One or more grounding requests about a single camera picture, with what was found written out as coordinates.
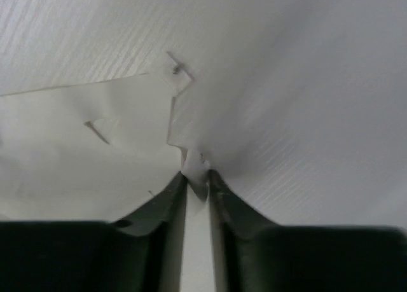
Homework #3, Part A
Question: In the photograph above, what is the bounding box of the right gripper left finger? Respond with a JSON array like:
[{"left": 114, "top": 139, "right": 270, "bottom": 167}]
[{"left": 1, "top": 174, "right": 187, "bottom": 291}]

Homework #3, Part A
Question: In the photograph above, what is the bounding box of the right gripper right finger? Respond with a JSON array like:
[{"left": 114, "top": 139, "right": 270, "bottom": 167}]
[{"left": 209, "top": 170, "right": 406, "bottom": 291}]

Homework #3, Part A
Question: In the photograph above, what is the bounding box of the white bra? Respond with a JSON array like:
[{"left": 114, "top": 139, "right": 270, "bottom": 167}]
[{"left": 1, "top": 0, "right": 406, "bottom": 227}]

